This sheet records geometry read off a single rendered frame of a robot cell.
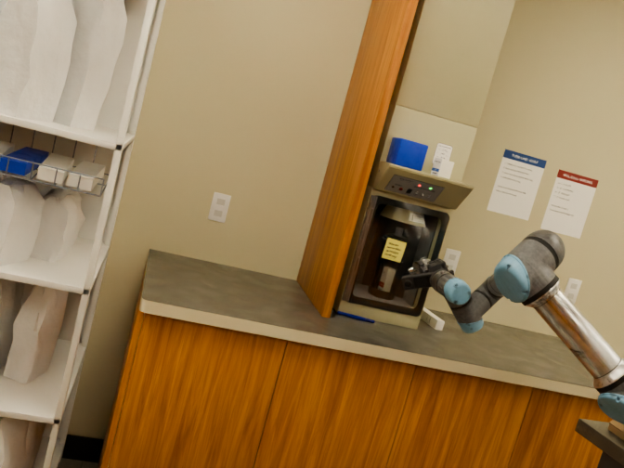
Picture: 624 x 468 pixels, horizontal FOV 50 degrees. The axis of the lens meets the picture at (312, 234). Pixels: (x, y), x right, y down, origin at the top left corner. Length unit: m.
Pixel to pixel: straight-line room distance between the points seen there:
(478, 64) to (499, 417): 1.24
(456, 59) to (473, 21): 0.14
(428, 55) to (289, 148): 0.69
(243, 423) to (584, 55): 2.10
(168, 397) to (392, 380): 0.72
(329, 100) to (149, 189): 0.80
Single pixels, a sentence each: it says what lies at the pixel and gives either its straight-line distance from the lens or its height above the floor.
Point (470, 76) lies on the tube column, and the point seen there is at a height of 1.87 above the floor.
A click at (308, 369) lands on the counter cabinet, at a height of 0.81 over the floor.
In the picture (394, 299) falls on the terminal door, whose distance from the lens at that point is 2.45.
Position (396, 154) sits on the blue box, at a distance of 2.27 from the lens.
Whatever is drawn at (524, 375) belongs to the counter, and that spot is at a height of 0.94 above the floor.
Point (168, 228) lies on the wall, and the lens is 2.71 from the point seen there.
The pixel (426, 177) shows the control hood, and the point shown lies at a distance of 2.30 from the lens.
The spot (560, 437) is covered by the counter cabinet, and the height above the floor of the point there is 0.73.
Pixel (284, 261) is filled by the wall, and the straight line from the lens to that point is 2.78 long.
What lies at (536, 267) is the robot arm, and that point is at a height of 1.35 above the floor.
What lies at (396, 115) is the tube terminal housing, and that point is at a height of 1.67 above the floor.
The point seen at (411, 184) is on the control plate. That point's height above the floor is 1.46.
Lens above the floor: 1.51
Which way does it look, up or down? 8 degrees down
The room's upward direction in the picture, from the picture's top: 15 degrees clockwise
